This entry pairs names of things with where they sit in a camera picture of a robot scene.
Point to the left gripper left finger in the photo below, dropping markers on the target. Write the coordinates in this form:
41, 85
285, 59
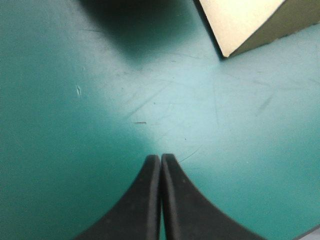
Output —
135, 212

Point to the brown cardboard box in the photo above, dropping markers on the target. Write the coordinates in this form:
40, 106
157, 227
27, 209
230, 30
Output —
240, 22

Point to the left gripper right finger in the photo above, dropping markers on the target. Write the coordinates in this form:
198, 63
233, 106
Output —
190, 215

